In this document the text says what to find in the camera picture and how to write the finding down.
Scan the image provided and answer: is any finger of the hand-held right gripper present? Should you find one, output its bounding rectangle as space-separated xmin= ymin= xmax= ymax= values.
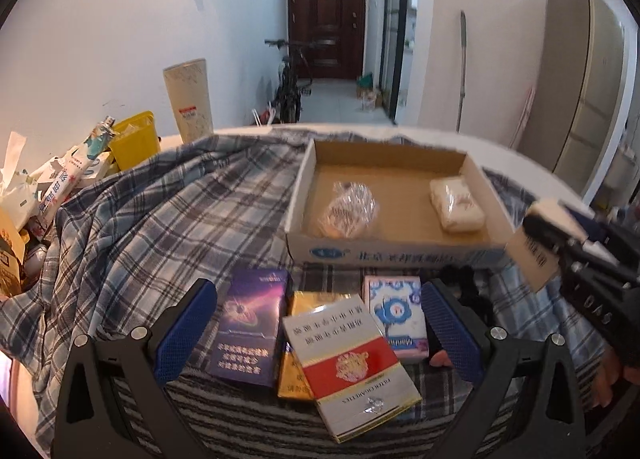
xmin=522 ymin=206 xmax=608 ymax=262

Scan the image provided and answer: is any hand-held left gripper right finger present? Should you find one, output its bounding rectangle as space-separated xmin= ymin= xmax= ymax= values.
xmin=421 ymin=278 xmax=583 ymax=459

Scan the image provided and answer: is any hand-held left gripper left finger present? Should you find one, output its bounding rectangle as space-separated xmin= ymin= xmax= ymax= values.
xmin=52 ymin=278 xmax=218 ymax=459

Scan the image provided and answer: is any black hair scrunchie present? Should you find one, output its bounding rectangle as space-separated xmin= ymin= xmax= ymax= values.
xmin=440 ymin=264 xmax=493 ymax=325

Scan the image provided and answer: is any pink tissue pack blue flower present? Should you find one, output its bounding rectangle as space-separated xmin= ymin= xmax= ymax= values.
xmin=362 ymin=275 xmax=430 ymax=365

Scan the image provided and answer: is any purple cigarette box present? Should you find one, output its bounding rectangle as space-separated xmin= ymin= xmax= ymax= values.
xmin=207 ymin=268 xmax=293 ymax=389

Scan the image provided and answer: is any red and white cigarette box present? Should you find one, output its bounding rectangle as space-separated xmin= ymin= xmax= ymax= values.
xmin=281 ymin=295 xmax=422 ymax=444

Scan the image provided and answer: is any yellow cigarette box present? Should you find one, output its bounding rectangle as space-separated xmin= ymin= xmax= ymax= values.
xmin=277 ymin=290 xmax=363 ymax=400

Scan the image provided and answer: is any person's right hand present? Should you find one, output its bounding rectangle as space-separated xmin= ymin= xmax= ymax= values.
xmin=582 ymin=346 xmax=636 ymax=412

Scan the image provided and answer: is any blue plaid shirt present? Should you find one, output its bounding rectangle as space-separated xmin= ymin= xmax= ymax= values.
xmin=0 ymin=131 xmax=623 ymax=445

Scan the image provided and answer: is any beige cabinet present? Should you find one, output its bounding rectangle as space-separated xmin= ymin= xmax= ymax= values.
xmin=517 ymin=0 xmax=628 ymax=200

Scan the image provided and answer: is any plastic-wrapped bread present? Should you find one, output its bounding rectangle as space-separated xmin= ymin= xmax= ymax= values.
xmin=320 ymin=181 xmax=377 ymax=240

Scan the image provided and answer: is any long grey pole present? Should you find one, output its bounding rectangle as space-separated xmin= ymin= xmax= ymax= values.
xmin=456 ymin=10 xmax=469 ymax=133

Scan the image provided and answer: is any orange paper carton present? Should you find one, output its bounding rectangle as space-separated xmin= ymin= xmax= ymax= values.
xmin=0 ymin=209 xmax=32 ymax=301

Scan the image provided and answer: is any toothpaste box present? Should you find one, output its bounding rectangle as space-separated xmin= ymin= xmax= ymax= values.
xmin=39 ymin=116 xmax=119 ymax=220

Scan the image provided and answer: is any yellow plastic bin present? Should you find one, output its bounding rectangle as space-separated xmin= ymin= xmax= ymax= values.
xmin=107 ymin=111 xmax=161 ymax=172

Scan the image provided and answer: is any small cardboard box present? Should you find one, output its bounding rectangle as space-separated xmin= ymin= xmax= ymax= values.
xmin=356 ymin=87 xmax=385 ymax=110

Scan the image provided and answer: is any white plastic bag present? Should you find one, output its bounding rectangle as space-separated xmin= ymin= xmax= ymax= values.
xmin=0 ymin=131 xmax=53 ymax=232

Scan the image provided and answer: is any white marbled cylinder container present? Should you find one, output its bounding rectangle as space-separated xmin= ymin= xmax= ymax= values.
xmin=163 ymin=58 xmax=215 ymax=144

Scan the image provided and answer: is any black-framed glass sliding door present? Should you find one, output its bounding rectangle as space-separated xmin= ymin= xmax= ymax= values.
xmin=382 ymin=0 xmax=421 ymax=120

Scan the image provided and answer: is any black bicycle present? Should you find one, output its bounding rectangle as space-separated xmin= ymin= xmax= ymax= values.
xmin=264 ymin=39 xmax=315 ymax=124

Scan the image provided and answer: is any dark brown entrance door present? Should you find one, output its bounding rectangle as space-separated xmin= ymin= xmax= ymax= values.
xmin=287 ymin=0 xmax=368 ymax=80

